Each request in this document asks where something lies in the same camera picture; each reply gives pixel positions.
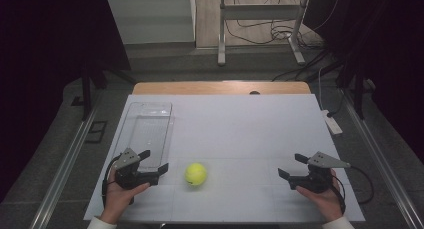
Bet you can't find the person's left hand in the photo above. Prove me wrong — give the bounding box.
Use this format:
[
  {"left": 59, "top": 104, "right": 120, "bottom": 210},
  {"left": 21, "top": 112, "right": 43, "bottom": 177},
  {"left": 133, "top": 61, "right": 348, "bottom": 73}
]
[{"left": 99, "top": 170, "right": 151, "bottom": 224}]

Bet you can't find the white metal stand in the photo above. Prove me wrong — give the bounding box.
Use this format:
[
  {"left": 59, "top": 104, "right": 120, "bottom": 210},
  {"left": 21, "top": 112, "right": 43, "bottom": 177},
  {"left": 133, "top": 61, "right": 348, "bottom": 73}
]
[{"left": 217, "top": 0, "right": 313, "bottom": 67}]

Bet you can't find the black curtain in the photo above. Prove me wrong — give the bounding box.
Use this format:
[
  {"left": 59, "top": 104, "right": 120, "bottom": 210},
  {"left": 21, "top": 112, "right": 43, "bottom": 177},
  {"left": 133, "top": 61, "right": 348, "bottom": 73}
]
[
  {"left": 303, "top": 0, "right": 424, "bottom": 157},
  {"left": 0, "top": 0, "right": 132, "bottom": 203}
]

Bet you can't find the aluminium rail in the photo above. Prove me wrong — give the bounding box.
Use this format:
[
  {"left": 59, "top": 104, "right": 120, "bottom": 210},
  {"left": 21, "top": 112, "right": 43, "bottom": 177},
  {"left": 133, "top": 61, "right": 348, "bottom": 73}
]
[
  {"left": 29, "top": 108, "right": 98, "bottom": 229},
  {"left": 341, "top": 88, "right": 424, "bottom": 229}
]

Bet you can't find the bundle of black floor cables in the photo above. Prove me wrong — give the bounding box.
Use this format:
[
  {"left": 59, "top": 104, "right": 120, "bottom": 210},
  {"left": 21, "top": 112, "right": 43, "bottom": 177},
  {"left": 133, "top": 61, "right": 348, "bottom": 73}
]
[{"left": 224, "top": 0, "right": 331, "bottom": 82}]

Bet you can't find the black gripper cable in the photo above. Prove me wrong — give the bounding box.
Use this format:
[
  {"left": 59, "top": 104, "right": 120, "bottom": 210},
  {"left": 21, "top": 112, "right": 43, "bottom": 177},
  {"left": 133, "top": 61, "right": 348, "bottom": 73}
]
[
  {"left": 349, "top": 165, "right": 375, "bottom": 205},
  {"left": 101, "top": 155, "right": 118, "bottom": 207}
]

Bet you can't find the white power strip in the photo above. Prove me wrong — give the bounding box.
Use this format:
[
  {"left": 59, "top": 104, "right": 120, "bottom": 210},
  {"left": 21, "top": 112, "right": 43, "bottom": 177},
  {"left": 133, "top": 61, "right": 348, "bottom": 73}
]
[{"left": 320, "top": 109, "right": 344, "bottom": 136}]

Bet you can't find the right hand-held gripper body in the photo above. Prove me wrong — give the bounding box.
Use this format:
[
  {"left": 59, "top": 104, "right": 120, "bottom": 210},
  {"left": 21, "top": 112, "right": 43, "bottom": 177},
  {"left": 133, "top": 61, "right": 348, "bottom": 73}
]
[{"left": 289, "top": 151, "right": 352, "bottom": 194}]

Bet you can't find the black flat frame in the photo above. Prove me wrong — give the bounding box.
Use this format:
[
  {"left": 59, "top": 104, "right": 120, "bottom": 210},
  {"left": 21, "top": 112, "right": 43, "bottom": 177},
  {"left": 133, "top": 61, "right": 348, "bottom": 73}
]
[{"left": 84, "top": 120, "right": 108, "bottom": 144}]

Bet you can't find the clear plastic tray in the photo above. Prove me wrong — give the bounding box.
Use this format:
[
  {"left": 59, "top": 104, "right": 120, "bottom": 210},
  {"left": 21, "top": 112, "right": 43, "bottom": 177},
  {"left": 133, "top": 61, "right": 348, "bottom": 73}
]
[{"left": 114, "top": 101, "right": 174, "bottom": 173}]

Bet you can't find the yellow tennis ball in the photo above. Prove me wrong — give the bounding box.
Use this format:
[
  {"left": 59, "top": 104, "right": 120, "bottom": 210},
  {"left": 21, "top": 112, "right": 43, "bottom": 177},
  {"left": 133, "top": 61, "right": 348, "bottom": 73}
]
[{"left": 184, "top": 162, "right": 208, "bottom": 187}]

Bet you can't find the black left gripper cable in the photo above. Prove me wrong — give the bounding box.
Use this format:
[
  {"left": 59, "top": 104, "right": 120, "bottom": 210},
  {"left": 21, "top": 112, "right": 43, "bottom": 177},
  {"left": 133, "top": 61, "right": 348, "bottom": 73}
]
[{"left": 101, "top": 155, "right": 118, "bottom": 207}]

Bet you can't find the black stand leg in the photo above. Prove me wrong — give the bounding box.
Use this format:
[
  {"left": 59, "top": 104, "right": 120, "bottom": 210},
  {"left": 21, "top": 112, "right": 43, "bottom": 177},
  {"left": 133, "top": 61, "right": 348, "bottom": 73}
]
[
  {"left": 71, "top": 60, "right": 108, "bottom": 122},
  {"left": 336, "top": 62, "right": 368, "bottom": 120}
]

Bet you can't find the person's right white sleeve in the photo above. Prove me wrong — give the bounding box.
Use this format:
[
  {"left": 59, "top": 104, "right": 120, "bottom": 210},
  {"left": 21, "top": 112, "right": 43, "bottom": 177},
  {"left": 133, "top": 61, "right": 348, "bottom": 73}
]
[{"left": 322, "top": 216, "right": 355, "bottom": 229}]

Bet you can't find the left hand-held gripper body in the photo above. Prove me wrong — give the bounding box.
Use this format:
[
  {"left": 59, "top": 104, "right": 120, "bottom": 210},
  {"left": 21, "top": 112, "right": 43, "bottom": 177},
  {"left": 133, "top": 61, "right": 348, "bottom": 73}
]
[{"left": 114, "top": 148, "right": 159, "bottom": 190}]

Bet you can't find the person's right hand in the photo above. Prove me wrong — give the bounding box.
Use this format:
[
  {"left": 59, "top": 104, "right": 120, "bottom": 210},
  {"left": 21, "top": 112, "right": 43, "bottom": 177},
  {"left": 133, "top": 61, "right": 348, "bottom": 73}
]
[{"left": 295, "top": 168, "right": 344, "bottom": 223}]

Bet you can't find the person's white sleeve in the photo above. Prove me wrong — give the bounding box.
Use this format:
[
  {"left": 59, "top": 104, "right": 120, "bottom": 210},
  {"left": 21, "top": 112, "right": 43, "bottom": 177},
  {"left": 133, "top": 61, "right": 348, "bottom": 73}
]
[
  {"left": 87, "top": 216, "right": 118, "bottom": 229},
  {"left": 322, "top": 216, "right": 355, "bottom": 229}
]

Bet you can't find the person's left white sleeve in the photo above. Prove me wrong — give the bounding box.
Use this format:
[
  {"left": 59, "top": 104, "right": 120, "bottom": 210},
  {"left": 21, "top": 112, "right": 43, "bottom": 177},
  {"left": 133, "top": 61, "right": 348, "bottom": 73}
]
[{"left": 87, "top": 216, "right": 118, "bottom": 229}]

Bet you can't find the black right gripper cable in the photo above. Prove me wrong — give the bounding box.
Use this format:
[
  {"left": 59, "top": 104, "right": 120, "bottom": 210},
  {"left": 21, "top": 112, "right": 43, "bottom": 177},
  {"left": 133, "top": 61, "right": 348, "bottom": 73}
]
[{"left": 349, "top": 165, "right": 375, "bottom": 205}]

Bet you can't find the white power strip cable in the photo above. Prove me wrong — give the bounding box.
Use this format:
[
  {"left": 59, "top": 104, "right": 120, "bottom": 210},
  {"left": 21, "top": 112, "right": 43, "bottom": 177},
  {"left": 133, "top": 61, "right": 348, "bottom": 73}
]
[{"left": 317, "top": 67, "right": 326, "bottom": 112}]

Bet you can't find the white cabinet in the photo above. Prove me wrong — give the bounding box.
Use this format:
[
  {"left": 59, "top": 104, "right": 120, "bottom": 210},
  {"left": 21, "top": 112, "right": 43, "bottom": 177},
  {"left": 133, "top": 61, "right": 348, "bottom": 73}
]
[{"left": 106, "top": 0, "right": 197, "bottom": 46}]

